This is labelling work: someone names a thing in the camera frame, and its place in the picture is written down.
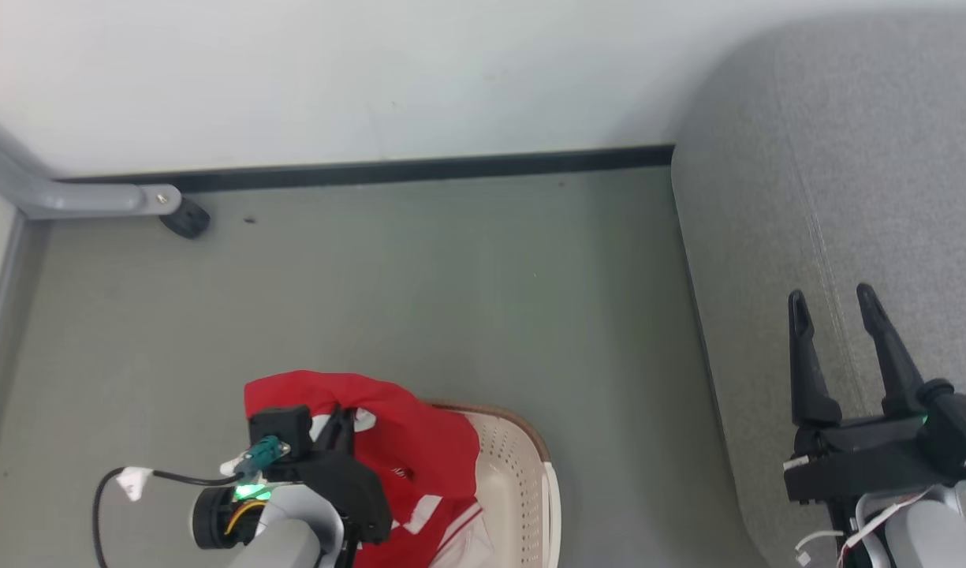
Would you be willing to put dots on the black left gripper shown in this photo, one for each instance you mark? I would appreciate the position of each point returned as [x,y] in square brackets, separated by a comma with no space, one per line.
[352,489]

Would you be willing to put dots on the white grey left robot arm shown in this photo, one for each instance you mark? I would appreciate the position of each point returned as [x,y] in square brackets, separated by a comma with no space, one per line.
[293,536]

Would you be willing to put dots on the black caster wheel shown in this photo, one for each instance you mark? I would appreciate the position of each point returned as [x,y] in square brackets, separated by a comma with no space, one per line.
[186,218]

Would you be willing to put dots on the red white-trimmed garment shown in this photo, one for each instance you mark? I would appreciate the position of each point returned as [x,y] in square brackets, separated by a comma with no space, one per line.
[419,442]

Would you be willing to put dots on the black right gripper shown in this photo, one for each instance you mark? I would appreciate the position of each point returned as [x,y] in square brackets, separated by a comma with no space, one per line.
[869,461]

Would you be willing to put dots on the beige perforated laundry basket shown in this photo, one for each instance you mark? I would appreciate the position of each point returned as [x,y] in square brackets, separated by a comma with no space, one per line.
[514,473]

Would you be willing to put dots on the grey fabric sofa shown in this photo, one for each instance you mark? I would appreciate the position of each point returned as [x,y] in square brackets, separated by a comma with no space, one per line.
[845,197]

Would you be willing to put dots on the black wall baseboard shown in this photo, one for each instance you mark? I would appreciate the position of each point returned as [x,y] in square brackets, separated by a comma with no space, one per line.
[419,170]

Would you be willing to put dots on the grey wall skirting strip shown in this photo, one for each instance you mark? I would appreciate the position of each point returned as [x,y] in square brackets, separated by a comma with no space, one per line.
[9,315]

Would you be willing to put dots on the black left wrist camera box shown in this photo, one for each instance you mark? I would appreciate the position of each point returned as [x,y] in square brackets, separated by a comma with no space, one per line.
[279,426]

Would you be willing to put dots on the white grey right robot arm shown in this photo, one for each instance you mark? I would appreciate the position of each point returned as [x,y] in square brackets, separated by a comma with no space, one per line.
[932,532]

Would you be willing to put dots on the grey metal frame leg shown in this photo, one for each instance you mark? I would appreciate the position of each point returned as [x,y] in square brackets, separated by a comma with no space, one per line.
[72,197]

